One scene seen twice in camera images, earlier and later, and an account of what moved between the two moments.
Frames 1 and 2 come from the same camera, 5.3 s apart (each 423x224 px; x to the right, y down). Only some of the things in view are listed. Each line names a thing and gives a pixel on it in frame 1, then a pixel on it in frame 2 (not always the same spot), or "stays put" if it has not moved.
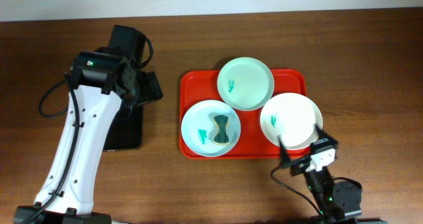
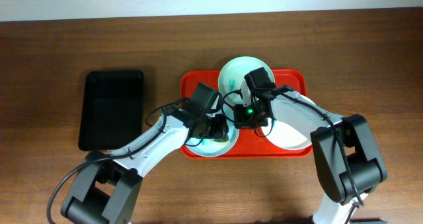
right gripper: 285,158 -> 240,122
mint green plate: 245,84 stays put
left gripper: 151,86 -> 221,129
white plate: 293,117 stays put
